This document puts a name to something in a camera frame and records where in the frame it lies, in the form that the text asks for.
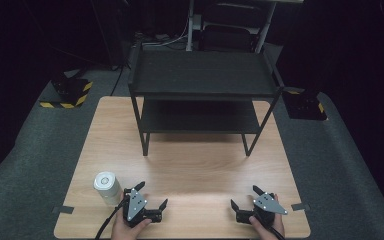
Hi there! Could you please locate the black chair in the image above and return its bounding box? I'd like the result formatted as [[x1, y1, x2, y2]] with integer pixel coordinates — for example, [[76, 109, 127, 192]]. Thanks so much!
[[198, 2, 266, 53]]

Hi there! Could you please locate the grey tape strip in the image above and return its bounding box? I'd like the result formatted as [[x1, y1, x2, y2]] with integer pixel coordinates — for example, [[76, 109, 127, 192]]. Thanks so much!
[[291, 202, 311, 212], [51, 205, 75, 215]]

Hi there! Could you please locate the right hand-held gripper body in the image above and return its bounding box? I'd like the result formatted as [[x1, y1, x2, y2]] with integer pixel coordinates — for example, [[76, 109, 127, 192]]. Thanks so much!
[[235, 192, 289, 230]]

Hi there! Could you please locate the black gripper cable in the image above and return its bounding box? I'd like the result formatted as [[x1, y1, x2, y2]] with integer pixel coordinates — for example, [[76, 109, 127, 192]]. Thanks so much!
[[268, 225, 287, 240], [94, 197, 129, 240]]

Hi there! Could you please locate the white cylindrical container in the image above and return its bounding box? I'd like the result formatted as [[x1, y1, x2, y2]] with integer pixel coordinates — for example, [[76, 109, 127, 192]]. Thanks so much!
[[93, 171, 124, 207]]

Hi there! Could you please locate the white metal stand frame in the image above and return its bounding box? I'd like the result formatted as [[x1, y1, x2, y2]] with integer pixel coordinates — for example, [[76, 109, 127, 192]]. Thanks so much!
[[185, 0, 305, 54]]

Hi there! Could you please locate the person's left hand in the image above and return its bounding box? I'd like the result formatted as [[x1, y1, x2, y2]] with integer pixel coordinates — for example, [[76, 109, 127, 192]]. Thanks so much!
[[110, 212, 153, 240]]

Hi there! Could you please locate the white floor cable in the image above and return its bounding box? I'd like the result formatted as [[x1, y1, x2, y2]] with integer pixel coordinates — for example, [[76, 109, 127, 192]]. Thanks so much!
[[139, 19, 190, 48]]

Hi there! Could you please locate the black yellow striped stand base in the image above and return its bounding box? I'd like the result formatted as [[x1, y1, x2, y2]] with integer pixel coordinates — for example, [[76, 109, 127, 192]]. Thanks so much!
[[39, 77, 94, 110], [281, 86, 328, 121]]

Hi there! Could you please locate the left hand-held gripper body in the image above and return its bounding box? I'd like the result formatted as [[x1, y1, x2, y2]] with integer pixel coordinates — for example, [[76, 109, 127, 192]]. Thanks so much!
[[122, 187, 164, 229]]

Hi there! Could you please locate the black two-tier metal rack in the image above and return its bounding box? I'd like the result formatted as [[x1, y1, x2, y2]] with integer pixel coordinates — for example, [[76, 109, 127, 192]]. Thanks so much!
[[127, 41, 286, 158]]

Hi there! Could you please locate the person's right hand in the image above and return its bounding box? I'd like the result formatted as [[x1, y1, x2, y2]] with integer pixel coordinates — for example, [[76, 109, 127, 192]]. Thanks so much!
[[248, 194, 286, 240]]

